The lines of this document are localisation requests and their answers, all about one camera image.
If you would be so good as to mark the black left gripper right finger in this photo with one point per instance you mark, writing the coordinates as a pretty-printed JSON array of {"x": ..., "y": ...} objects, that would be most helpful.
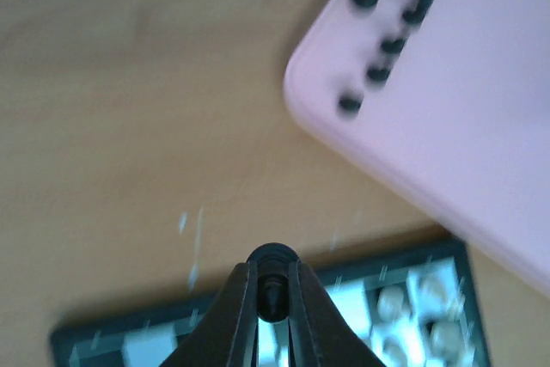
[{"x": 318, "y": 333}]

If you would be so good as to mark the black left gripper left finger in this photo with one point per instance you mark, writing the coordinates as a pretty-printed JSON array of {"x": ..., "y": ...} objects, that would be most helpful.
[{"x": 227, "y": 334}]

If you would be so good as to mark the black and white chessboard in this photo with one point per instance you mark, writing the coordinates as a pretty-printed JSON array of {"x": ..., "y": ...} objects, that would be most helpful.
[{"x": 146, "y": 337}]

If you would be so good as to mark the black pawn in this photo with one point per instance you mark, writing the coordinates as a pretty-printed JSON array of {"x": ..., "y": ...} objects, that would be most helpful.
[
  {"x": 349, "y": 104},
  {"x": 415, "y": 16},
  {"x": 378, "y": 73},
  {"x": 393, "y": 46}
]

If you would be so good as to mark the pink plastic tray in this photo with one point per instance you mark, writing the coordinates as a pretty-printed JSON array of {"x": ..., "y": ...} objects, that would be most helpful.
[{"x": 461, "y": 126}]

